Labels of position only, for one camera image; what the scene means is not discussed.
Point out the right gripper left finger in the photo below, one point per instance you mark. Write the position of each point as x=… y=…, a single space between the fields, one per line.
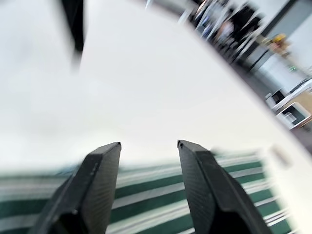
x=92 y=190

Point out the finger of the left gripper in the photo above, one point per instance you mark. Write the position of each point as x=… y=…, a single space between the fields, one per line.
x=75 y=29

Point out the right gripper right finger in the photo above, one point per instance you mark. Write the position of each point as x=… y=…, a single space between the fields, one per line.
x=207 y=192

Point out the green white striped T-shirt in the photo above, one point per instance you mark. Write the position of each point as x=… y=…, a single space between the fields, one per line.
x=151 y=195

